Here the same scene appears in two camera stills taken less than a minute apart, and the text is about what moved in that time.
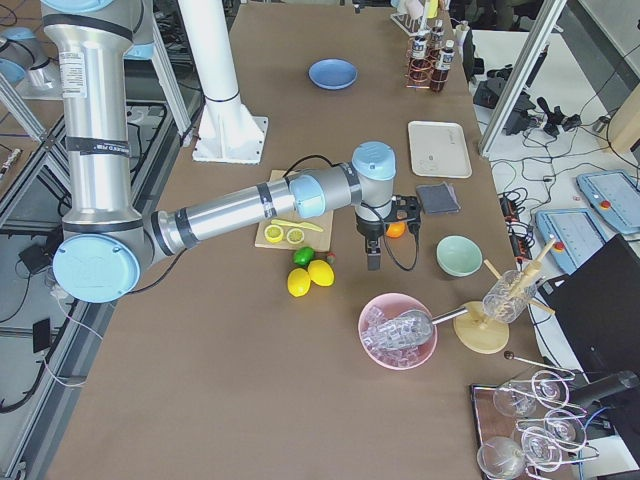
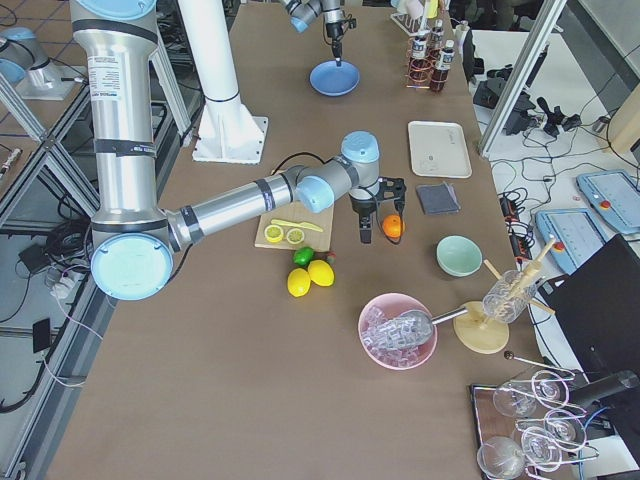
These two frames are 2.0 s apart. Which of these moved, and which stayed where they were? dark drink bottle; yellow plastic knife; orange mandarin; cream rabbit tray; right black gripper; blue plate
Moved: blue plate; right black gripper
Stayed: dark drink bottle; orange mandarin; yellow plastic knife; cream rabbit tray
